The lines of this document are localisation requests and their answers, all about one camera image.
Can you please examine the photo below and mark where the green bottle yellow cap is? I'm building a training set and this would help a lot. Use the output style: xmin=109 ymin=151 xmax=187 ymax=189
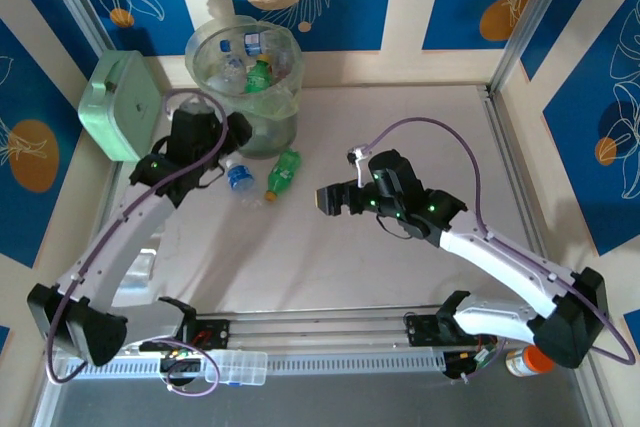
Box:
xmin=243 ymin=53 xmax=276 ymax=96

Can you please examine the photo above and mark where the green bottle orange cap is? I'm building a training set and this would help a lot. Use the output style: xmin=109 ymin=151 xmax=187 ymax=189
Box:
xmin=263 ymin=147 xmax=304 ymax=203

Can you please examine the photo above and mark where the clear bottle blue red label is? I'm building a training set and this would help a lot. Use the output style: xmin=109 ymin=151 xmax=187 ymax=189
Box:
xmin=242 ymin=31 xmax=266 ymax=57

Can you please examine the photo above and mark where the translucent plastic bin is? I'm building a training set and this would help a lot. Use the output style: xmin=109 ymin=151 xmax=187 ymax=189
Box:
xmin=184 ymin=14 xmax=305 ymax=158

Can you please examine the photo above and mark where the mint green square box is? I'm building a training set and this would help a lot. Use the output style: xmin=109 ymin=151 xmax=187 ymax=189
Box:
xmin=77 ymin=50 xmax=164 ymax=163

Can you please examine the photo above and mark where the clear plastic packet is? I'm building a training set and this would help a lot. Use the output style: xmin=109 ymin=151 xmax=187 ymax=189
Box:
xmin=117 ymin=246 xmax=164 ymax=306

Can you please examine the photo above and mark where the black electronics board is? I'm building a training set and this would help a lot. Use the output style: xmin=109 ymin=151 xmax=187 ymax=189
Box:
xmin=158 ymin=349 xmax=207 ymax=388
xmin=442 ymin=349 xmax=501 ymax=384

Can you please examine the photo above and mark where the clear plastic organizer box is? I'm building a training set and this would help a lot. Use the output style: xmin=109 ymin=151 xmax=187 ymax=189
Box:
xmin=204 ymin=350 xmax=269 ymax=388

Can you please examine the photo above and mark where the grey metal base sheet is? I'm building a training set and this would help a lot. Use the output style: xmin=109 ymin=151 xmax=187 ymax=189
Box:
xmin=32 ymin=344 xmax=614 ymax=427

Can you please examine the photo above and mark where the jar with orange lid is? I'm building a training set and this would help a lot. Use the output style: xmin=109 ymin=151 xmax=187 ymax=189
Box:
xmin=504 ymin=344 xmax=556 ymax=378

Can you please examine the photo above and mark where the purple cable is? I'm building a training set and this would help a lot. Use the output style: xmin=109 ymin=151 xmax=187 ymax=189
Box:
xmin=367 ymin=116 xmax=637 ymax=367
xmin=45 ymin=88 xmax=231 ymax=398

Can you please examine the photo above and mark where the long aluminium base rail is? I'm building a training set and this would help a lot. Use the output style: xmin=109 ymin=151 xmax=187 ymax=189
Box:
xmin=47 ymin=302 xmax=596 ymax=352

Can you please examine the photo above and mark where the grey slotted cable duct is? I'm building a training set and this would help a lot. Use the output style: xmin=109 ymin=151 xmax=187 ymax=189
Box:
xmin=59 ymin=350 xmax=449 ymax=381

